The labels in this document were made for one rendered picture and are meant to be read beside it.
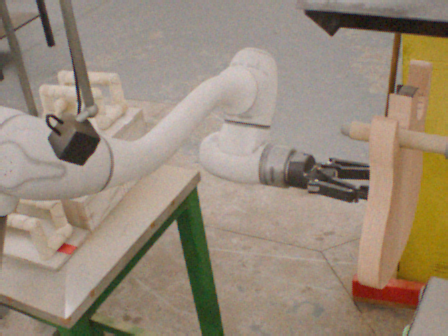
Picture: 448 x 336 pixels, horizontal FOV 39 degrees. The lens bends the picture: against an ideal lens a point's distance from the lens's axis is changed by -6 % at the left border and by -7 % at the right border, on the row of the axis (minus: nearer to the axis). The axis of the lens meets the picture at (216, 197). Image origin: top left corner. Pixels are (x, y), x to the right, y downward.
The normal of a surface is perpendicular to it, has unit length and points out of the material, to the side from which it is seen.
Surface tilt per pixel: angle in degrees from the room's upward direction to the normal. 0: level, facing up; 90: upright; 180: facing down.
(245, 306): 0
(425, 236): 90
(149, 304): 0
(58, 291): 0
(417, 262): 90
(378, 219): 53
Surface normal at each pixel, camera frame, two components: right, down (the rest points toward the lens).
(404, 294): -0.38, 0.58
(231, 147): -0.47, 0.00
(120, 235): -0.13, -0.81
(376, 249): -0.48, 0.33
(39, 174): 0.58, 0.29
